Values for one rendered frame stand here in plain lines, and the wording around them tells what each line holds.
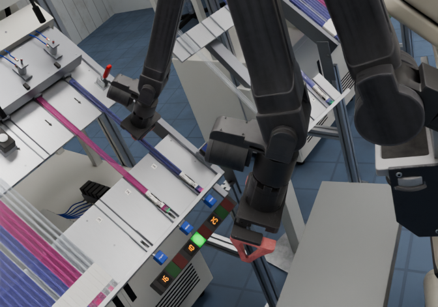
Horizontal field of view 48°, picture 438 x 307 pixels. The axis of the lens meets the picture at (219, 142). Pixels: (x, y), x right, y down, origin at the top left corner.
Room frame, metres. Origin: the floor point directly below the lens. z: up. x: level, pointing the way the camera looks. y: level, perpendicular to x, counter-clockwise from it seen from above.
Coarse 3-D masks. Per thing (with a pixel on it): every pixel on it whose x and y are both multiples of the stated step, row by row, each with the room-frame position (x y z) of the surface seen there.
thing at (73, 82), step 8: (72, 80) 1.38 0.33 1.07; (80, 88) 1.36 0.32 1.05; (88, 96) 1.33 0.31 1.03; (96, 104) 1.32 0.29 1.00; (104, 112) 1.30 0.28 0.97; (112, 112) 1.30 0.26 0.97; (120, 120) 1.28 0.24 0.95; (144, 144) 1.21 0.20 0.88; (152, 152) 1.20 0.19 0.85; (168, 160) 1.17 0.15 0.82; (176, 168) 1.15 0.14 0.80; (200, 192) 1.10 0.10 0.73
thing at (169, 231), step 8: (216, 176) 1.14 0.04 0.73; (208, 184) 1.11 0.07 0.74; (200, 200) 1.13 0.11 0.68; (192, 208) 1.06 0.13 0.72; (184, 216) 1.03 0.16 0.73; (176, 224) 1.01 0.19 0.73; (168, 232) 0.99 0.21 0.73; (160, 240) 0.97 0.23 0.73; (152, 248) 0.95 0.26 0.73; (144, 256) 0.93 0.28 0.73; (136, 264) 0.91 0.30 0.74; (128, 272) 0.89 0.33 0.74; (128, 280) 0.91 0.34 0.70; (120, 288) 0.86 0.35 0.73; (112, 296) 0.85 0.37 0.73; (104, 304) 0.83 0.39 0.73
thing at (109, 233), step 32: (160, 160) 1.19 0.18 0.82; (192, 160) 1.19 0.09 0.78; (128, 192) 1.10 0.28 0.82; (160, 192) 1.10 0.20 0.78; (192, 192) 1.11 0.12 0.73; (96, 224) 1.01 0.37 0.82; (128, 224) 1.02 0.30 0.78; (160, 224) 1.02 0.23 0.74; (96, 256) 0.94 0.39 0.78; (128, 256) 0.95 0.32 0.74
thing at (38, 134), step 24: (72, 72) 1.41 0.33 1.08; (48, 96) 1.33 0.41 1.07; (72, 96) 1.34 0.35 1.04; (96, 96) 1.35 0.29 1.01; (24, 120) 1.26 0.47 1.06; (48, 120) 1.27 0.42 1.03; (72, 120) 1.27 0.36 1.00; (24, 144) 1.20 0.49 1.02; (48, 144) 1.20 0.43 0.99; (0, 168) 1.13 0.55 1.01; (24, 168) 1.14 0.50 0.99
